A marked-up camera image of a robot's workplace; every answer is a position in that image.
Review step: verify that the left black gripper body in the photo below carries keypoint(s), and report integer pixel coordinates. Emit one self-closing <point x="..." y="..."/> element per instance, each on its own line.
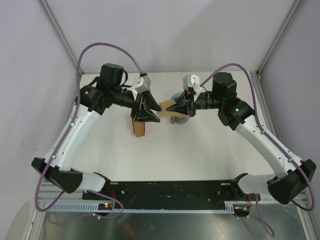
<point x="126" y="98"/>

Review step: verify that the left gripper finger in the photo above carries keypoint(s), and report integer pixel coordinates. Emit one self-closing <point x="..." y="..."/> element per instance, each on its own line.
<point x="150" y="101"/>
<point x="145" y="115"/>

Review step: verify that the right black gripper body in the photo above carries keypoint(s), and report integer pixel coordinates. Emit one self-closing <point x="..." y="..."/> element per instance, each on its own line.
<point x="205" y="100"/>

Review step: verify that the single brown coffee filter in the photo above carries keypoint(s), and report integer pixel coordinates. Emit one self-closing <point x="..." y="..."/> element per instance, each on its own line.
<point x="164" y="113"/>

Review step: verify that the blue glass dripper cone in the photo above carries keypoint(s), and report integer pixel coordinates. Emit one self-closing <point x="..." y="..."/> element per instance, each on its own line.
<point x="178" y="97"/>

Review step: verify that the wooden dripper ring holder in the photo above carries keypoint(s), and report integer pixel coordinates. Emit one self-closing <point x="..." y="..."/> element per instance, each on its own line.
<point x="179" y="115"/>

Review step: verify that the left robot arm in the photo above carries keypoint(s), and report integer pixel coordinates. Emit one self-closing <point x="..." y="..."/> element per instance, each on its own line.
<point x="104" y="91"/>

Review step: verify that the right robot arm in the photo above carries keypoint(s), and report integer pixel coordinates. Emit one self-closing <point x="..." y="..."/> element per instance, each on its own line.
<point x="291" y="175"/>

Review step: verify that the glass coffee carafe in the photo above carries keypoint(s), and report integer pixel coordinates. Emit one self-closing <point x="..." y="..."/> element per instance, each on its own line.
<point x="179" y="120"/>

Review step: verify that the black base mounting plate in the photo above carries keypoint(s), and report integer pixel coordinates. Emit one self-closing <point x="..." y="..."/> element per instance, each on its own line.
<point x="215" y="190"/>

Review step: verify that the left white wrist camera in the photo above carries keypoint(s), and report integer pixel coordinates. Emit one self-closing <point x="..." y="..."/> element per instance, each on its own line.
<point x="141" y="84"/>

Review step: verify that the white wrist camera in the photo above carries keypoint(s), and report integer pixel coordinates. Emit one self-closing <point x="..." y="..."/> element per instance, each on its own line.
<point x="192" y="81"/>
<point x="141" y="84"/>

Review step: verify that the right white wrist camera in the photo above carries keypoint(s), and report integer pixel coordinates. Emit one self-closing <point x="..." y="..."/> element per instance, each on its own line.
<point x="192" y="81"/>

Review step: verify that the grey slotted cable duct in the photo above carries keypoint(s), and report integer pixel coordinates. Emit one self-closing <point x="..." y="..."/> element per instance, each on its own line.
<point x="104" y="207"/>

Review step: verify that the left aluminium corner post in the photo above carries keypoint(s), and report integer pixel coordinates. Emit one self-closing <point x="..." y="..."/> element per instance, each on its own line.
<point x="50" y="16"/>

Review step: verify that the aluminium corner post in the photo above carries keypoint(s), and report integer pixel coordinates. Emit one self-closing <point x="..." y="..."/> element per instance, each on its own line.
<point x="280" y="34"/>
<point x="50" y="16"/>

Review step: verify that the right aluminium corner post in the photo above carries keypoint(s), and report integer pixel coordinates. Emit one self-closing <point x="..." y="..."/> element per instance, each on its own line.
<point x="280" y="34"/>

